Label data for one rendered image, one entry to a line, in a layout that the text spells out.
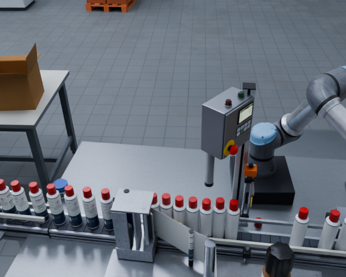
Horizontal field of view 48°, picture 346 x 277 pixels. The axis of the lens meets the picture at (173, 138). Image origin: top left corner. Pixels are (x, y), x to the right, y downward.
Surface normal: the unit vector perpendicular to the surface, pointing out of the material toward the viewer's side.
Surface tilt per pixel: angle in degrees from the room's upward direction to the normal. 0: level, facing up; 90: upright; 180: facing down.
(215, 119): 90
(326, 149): 0
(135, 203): 0
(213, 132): 90
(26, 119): 0
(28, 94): 90
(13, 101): 90
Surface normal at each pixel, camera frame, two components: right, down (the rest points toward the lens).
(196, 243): -0.55, 0.49
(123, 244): -0.15, 0.58
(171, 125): -0.02, -0.82
